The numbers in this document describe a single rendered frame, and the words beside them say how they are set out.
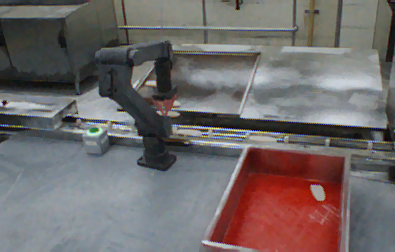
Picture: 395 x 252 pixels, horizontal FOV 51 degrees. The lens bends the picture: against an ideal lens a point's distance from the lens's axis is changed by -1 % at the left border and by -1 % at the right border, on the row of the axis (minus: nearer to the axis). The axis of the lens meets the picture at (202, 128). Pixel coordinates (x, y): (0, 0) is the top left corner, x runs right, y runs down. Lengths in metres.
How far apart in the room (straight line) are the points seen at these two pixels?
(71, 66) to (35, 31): 0.47
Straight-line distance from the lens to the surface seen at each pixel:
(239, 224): 1.18
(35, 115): 1.77
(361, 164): 1.43
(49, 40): 4.35
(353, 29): 4.87
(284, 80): 1.81
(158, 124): 1.36
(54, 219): 1.32
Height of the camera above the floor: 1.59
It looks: 28 degrees down
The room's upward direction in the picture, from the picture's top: 4 degrees counter-clockwise
